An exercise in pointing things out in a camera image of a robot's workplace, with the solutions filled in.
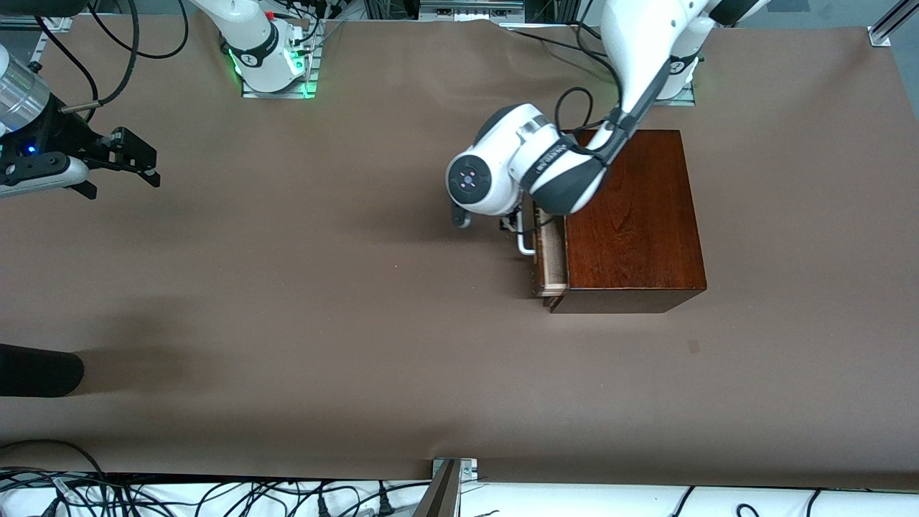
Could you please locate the grey camera pole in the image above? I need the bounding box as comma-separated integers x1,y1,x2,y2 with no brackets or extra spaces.
411,460,462,517

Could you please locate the aluminium frame profile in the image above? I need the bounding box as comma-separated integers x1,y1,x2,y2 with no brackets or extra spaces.
0,16,74,65
867,0,919,48

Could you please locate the metal pole bracket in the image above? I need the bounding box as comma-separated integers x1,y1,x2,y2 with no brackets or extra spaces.
431,457,479,483

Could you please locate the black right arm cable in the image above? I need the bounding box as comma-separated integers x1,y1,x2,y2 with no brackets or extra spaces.
32,0,142,114

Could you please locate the metal equipment rack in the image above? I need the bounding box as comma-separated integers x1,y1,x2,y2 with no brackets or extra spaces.
363,0,575,26

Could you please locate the wooden drawer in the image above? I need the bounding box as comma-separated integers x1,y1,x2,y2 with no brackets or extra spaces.
530,197,569,299

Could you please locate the black ribbed cylinder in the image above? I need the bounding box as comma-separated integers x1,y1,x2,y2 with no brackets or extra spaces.
0,343,85,398

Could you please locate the dark brown wooden cabinet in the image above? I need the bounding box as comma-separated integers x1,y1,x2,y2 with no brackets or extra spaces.
549,129,708,315

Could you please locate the black looping cable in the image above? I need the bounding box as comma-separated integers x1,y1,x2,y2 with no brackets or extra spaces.
88,0,190,60

